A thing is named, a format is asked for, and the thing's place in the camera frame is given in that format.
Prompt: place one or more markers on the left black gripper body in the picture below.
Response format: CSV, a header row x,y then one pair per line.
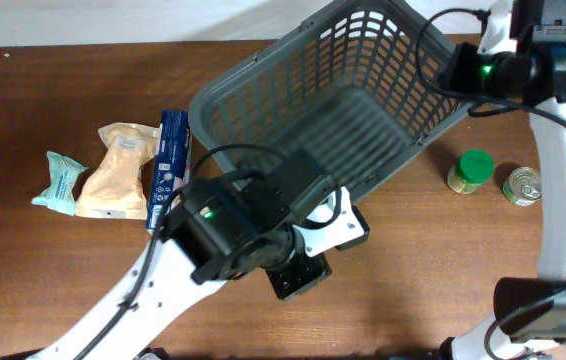
x,y
293,279

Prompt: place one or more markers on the blue carton box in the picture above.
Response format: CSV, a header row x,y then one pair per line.
x,y
171,162

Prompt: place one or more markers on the tan food pouch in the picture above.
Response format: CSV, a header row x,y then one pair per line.
x,y
114,190

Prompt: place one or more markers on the grey plastic basket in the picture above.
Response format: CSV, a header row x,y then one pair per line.
x,y
349,86

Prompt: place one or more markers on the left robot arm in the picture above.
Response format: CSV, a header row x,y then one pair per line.
x,y
213,231

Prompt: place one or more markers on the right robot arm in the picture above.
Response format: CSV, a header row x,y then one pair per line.
x,y
520,64

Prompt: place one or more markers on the green lid jar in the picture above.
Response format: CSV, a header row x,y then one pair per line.
x,y
471,170

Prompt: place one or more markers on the teal snack packet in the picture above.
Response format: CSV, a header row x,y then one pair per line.
x,y
64,172

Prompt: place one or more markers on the silver tin can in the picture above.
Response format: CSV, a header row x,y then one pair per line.
x,y
523,186

